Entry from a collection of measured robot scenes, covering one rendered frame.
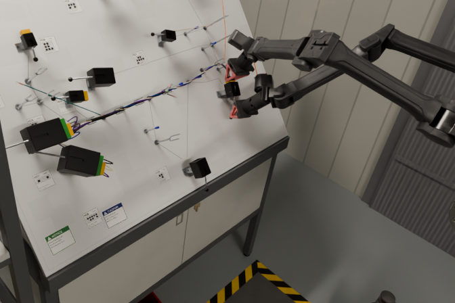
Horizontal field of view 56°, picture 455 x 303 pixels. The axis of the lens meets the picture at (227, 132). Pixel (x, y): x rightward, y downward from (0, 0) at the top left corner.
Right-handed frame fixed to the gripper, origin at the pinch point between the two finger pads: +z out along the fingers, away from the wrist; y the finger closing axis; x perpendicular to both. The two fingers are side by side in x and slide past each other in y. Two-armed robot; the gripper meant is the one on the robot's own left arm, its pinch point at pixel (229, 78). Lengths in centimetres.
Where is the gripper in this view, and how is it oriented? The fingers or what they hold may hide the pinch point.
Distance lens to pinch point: 169.7
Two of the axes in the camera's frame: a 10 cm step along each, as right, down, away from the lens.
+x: 4.7, 8.3, -3.0
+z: -5.1, 5.3, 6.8
